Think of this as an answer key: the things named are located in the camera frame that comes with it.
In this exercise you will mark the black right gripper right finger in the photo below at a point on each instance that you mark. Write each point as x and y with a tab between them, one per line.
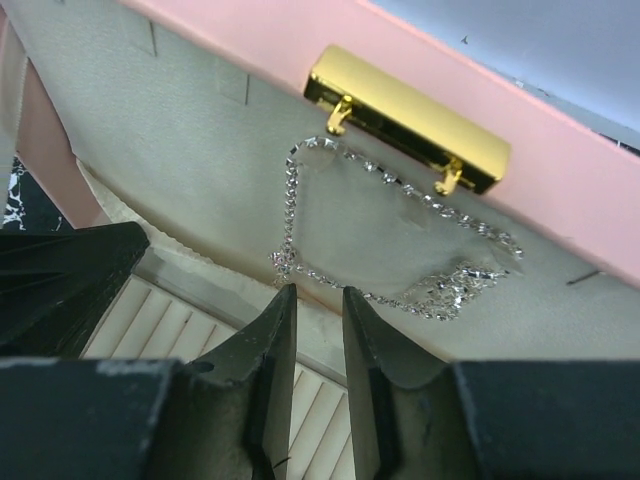
414	416

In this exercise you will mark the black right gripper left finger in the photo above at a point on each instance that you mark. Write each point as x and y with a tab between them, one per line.
224	415

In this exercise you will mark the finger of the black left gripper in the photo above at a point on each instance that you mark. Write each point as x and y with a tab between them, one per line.
56	287

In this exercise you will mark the pink jewelry box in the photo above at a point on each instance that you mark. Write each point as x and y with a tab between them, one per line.
323	145

